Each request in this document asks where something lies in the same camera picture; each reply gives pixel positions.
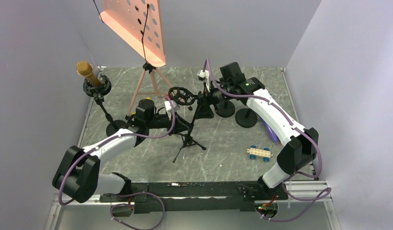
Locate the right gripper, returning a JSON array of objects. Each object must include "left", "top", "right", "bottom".
[{"left": 195, "top": 81, "right": 233, "bottom": 119}]

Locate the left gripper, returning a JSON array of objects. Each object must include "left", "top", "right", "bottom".
[{"left": 147, "top": 111, "right": 190, "bottom": 136}]

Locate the black round-base stand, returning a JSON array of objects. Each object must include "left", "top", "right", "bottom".
[
  {"left": 235, "top": 108, "right": 257, "bottom": 128},
  {"left": 215, "top": 101, "right": 235, "bottom": 118}
]

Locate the black tripod mic stand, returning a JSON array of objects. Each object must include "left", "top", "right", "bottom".
[{"left": 168, "top": 87, "right": 207, "bottom": 163}]

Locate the purple microphone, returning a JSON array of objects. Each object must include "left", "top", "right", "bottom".
[{"left": 260, "top": 118, "right": 279, "bottom": 142}]

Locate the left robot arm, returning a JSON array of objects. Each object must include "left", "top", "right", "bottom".
[{"left": 52, "top": 125, "right": 154, "bottom": 206}]

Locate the pink music stand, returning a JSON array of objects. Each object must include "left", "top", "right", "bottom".
[{"left": 98, "top": 0, "right": 173, "bottom": 117}]

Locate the gold microphone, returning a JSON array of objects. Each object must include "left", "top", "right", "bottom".
[{"left": 76, "top": 61, "right": 102, "bottom": 87}]

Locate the toy brick car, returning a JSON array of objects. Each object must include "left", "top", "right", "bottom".
[{"left": 246, "top": 145, "right": 273, "bottom": 162}]

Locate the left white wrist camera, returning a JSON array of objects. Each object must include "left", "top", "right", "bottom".
[{"left": 164, "top": 95, "right": 180, "bottom": 113}]

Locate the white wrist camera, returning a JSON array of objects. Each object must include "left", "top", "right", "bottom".
[
  {"left": 164, "top": 95, "right": 180, "bottom": 113},
  {"left": 197, "top": 70, "right": 211, "bottom": 92}
]

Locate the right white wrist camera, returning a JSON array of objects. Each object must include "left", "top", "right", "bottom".
[{"left": 197, "top": 70, "right": 211, "bottom": 92}]

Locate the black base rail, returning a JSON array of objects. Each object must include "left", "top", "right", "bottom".
[{"left": 99, "top": 180, "right": 288, "bottom": 214}]

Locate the black shock-mount stand left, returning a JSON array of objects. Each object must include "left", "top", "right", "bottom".
[{"left": 83, "top": 74, "right": 127, "bottom": 137}]

